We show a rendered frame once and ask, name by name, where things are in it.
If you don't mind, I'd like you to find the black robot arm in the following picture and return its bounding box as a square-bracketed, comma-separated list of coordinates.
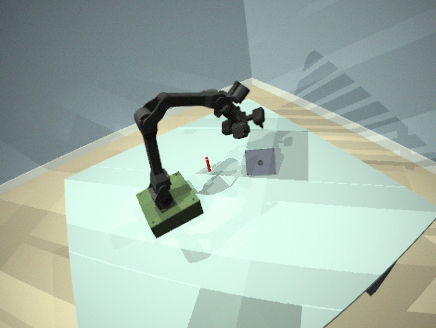
[134, 80, 251, 213]

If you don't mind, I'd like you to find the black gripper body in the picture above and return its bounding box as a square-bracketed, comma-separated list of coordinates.
[222, 106, 265, 136]

